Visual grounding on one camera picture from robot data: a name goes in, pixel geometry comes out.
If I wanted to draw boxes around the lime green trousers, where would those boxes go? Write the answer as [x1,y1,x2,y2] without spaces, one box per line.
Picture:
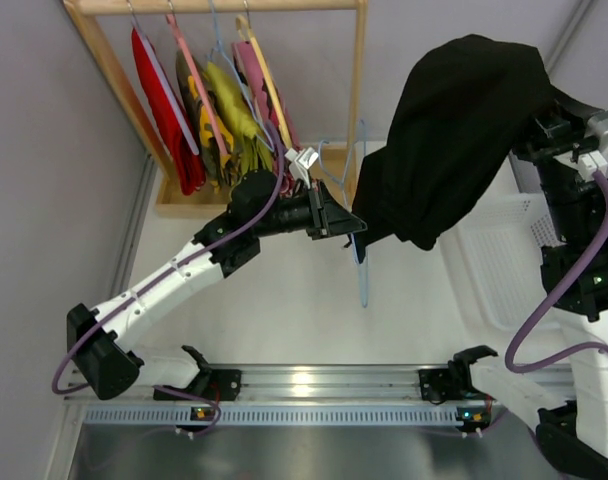
[206,62,273,187]

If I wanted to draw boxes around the aluminium mounting rail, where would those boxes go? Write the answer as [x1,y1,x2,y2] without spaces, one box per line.
[63,361,585,404]

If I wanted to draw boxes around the pink hanger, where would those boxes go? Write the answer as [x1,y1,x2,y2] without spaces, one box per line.
[166,0,228,160]

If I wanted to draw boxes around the slotted cable duct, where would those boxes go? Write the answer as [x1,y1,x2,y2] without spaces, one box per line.
[84,405,488,427]

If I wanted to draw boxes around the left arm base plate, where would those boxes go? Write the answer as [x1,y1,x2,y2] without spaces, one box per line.
[180,368,242,402]

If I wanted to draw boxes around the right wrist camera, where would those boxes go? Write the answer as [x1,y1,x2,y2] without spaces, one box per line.
[577,103,608,174]

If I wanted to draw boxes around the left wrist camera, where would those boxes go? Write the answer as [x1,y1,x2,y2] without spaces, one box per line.
[285,147,319,188]

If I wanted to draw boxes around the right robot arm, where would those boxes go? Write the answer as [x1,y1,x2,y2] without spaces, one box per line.
[448,93,608,479]

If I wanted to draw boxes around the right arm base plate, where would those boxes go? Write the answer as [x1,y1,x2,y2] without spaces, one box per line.
[418,368,461,405]

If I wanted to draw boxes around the white lavender hanger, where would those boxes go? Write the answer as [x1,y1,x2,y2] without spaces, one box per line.
[126,0,199,155]

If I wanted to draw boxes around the camouflage yellow green trousers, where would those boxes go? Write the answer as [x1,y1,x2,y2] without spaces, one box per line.
[175,51,235,192]

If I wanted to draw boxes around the light blue wire hanger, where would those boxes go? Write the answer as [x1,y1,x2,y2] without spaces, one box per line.
[207,0,275,153]
[317,140,374,308]

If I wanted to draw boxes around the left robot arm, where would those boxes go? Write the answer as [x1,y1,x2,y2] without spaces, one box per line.
[66,170,366,400]

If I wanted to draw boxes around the pink black patterned trousers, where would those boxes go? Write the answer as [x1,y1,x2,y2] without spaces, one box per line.
[231,40,300,174]

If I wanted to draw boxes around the wooden clothes rack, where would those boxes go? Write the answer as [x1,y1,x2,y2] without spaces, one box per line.
[63,1,368,219]

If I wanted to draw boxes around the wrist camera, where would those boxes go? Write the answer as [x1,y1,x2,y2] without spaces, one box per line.
[577,103,608,174]
[285,147,319,188]

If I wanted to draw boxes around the red trousers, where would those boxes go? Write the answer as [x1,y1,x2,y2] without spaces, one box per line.
[131,26,206,196]

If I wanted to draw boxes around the white plastic basket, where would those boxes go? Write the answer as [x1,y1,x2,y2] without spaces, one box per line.
[439,194,560,334]

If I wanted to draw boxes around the cream wooden hanger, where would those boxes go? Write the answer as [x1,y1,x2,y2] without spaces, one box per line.
[232,15,297,149]

